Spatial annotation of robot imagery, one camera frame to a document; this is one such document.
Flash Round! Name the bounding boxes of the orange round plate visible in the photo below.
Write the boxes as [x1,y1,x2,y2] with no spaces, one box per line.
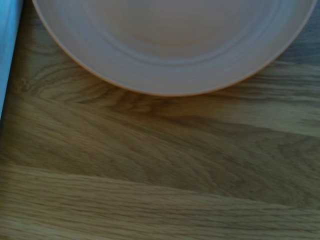
[31,0,318,97]

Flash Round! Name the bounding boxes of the stainless steel double sink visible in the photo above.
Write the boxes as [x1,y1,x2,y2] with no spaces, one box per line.
[0,0,25,123]

